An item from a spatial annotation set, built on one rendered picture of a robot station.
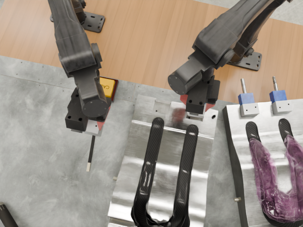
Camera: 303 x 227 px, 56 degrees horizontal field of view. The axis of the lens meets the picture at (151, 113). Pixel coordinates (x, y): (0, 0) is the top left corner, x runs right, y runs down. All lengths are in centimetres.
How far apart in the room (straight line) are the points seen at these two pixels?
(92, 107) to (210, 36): 30
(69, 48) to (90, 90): 10
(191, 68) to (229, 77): 44
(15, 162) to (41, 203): 16
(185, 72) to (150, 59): 43
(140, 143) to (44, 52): 51
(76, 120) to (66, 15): 23
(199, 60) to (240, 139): 37
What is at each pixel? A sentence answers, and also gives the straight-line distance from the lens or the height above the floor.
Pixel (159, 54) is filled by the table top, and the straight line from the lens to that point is 106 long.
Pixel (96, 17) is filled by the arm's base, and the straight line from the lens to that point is 115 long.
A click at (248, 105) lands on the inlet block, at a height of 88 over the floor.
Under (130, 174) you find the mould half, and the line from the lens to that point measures 85.
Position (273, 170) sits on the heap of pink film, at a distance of 92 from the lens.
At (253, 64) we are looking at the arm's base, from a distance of 110.
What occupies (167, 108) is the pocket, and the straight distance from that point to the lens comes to 92.
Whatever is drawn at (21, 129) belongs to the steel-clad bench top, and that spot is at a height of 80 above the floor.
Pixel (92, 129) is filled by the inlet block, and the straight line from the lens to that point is 82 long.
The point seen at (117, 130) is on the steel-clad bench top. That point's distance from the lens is 97.
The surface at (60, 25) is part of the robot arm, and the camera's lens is 65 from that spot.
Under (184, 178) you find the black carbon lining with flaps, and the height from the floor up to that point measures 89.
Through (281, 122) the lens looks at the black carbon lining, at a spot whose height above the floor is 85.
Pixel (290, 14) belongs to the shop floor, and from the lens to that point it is 235.
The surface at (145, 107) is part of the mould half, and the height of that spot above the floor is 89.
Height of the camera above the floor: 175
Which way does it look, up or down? 75 degrees down
